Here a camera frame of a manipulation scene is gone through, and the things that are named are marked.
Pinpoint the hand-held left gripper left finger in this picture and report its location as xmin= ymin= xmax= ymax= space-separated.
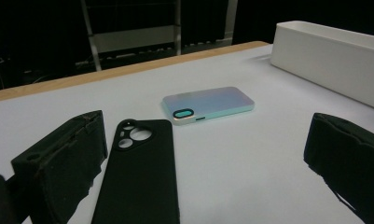
xmin=10 ymin=109 xmax=109 ymax=224

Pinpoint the black phone case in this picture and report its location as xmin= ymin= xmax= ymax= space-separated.
xmin=90 ymin=118 xmax=181 ymax=224

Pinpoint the white rectangular box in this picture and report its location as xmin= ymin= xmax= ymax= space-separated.
xmin=270 ymin=20 xmax=374 ymax=112

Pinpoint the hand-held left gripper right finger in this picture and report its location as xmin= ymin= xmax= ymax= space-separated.
xmin=303 ymin=112 xmax=374 ymax=224

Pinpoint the white metal desk frame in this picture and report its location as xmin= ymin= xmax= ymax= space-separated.
xmin=79 ymin=0 xmax=239 ymax=73

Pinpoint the iridescent phone case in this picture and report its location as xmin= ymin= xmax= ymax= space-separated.
xmin=161 ymin=86 xmax=256 ymax=127

